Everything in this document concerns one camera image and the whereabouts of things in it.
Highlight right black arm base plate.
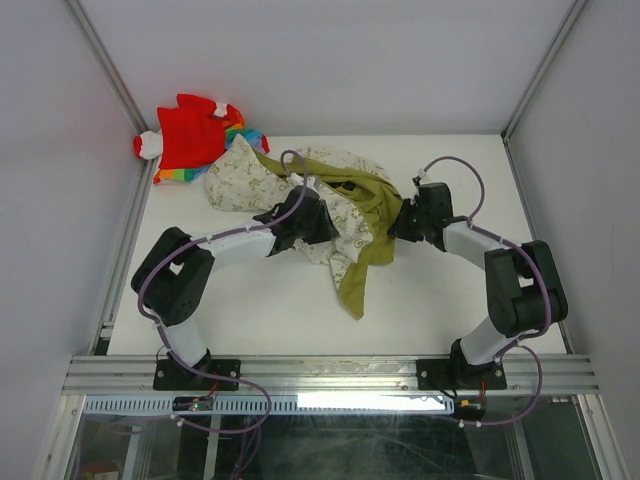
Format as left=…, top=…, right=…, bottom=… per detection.
left=416, top=358, right=507, bottom=392

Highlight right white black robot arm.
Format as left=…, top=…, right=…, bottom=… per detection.
left=388, top=182, right=568, bottom=396

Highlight aluminium front rail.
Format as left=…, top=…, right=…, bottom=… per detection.
left=62, top=350, right=599, bottom=396

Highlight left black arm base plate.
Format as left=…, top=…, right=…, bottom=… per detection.
left=152, top=355, right=242, bottom=392

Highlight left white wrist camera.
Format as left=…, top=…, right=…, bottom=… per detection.
left=288, top=173, right=320, bottom=193

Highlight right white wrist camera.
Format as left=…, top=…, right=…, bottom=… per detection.
left=412, top=170, right=431, bottom=187

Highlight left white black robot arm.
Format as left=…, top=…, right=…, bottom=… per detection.
left=131, top=186, right=339, bottom=389

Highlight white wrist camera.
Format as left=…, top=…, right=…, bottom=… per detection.
left=288, top=173, right=320, bottom=193
left=412, top=170, right=431, bottom=187

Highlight grey slotted cable duct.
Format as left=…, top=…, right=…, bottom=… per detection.
left=84, top=392, right=454, bottom=417

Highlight aluminium corner post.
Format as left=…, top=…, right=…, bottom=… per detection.
left=500, top=0, right=587, bottom=141
left=63, top=0, right=149, bottom=132

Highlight red rainbow striped garment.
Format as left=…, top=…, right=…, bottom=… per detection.
left=133, top=93, right=270, bottom=185

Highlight cream green printed jacket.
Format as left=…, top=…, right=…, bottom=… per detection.
left=203, top=139, right=403, bottom=320

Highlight left aluminium corner post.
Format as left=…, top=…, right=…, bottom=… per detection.
left=63, top=0, right=149, bottom=132

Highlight right aluminium corner post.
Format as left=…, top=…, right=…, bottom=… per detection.
left=500, top=0, right=587, bottom=141

